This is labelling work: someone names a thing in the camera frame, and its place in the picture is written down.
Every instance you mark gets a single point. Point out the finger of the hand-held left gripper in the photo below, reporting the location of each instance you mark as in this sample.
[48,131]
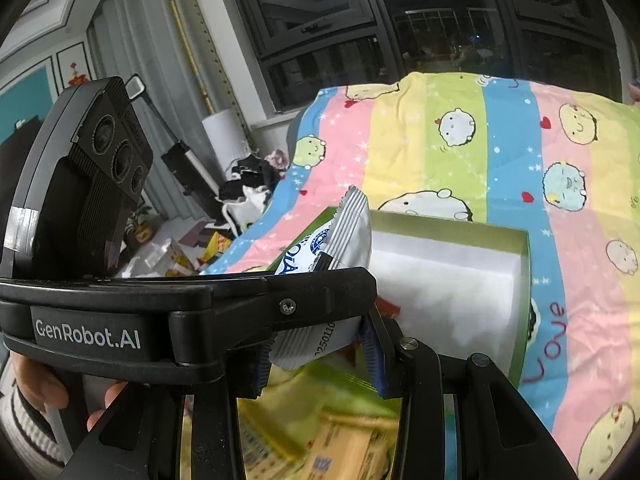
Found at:
[280,305]

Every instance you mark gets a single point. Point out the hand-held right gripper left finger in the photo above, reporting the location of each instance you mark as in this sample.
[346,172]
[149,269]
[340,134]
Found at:
[260,377]

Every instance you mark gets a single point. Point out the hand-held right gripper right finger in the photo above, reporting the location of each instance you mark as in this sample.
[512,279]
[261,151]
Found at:
[375,360]

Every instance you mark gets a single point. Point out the red snack packet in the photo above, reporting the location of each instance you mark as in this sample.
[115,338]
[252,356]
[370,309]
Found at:
[387,307]

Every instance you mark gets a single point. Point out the green yellow snack bag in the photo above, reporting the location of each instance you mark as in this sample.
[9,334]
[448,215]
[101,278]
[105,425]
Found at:
[320,385]

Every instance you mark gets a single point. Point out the yellow cracker packet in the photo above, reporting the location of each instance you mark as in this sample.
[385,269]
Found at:
[270,445]

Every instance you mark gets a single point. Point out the orange yellow snack packet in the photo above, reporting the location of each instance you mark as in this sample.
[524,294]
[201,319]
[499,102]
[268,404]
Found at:
[350,440]

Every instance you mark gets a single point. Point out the clear nut snack packet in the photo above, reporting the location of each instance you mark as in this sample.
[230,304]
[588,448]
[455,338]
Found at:
[350,230]

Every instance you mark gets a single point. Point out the green cardboard box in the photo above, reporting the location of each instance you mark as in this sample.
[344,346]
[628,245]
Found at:
[450,280]

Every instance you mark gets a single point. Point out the person's left forearm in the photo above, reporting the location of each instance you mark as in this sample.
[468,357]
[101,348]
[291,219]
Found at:
[25,430]

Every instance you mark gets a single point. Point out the person's left hand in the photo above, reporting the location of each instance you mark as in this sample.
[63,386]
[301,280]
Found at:
[42,385]

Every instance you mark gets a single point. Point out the potted plant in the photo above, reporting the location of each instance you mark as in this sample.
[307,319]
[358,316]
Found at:
[140,227]

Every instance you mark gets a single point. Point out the yellow cardboard box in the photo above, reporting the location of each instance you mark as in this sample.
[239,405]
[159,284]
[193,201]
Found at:
[217,247]

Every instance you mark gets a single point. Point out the white paper bag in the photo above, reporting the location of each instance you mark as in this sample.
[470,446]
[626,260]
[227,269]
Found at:
[150,257]

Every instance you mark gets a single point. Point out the white tote bag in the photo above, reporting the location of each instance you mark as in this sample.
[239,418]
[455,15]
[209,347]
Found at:
[250,207]

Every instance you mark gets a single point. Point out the black upright vacuum cleaner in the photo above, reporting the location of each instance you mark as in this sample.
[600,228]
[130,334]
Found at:
[185,160]

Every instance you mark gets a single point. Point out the black clothes pile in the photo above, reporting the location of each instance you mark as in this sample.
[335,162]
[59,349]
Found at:
[255,170]

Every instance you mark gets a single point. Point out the white cylinder tower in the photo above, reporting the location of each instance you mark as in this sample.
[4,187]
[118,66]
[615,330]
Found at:
[225,140]

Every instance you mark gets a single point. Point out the grey curtain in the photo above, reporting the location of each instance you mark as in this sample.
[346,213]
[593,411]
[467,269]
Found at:
[150,35]

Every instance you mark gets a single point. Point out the striped cartoon printed blanket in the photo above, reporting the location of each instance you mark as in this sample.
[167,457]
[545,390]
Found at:
[500,160]

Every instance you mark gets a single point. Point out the dark framed window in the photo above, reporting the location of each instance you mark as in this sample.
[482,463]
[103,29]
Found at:
[425,10]

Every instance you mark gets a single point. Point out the colourful clothes pile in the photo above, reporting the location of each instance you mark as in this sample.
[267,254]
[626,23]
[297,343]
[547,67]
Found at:
[635,92]

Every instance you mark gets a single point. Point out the teal wall picture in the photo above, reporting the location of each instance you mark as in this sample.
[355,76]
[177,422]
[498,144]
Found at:
[25,105]

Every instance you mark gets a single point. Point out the small flower wall picture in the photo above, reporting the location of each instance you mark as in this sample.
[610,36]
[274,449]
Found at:
[74,67]

